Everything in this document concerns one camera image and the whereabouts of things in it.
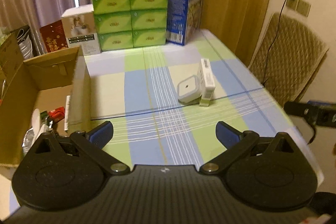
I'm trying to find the white photo product box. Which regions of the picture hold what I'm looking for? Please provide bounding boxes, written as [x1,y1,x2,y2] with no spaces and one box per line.
[61,4,101,56]

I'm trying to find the blue milk carton box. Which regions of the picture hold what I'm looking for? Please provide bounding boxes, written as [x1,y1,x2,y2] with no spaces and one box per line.
[166,0,202,46]

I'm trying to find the silver foil bag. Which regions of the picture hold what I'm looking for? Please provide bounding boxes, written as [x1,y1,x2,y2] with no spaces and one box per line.
[22,109,53,156]

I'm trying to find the dark red gift box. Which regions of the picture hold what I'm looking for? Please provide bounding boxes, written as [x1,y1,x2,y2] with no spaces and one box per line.
[40,20,68,53]

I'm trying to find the black charger cable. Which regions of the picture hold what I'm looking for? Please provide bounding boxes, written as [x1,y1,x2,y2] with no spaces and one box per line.
[261,0,289,87]

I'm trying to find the green tissue pack stack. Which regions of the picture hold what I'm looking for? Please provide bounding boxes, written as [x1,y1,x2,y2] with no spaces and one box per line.
[92,0,168,52]

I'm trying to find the brown cardboard box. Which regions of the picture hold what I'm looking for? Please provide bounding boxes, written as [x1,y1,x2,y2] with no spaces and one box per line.
[1,47,91,168]

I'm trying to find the upper white medicine box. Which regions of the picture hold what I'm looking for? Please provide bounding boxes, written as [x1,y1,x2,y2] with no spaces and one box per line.
[198,59,216,107]

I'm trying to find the red snack packet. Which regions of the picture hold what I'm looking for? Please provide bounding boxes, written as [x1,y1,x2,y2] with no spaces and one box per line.
[48,106,65,124]

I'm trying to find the wall power socket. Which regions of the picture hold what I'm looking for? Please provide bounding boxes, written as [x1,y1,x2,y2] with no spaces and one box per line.
[285,0,311,18]

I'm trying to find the checkered tablecloth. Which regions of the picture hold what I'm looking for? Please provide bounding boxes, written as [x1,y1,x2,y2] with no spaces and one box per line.
[79,30,323,182]

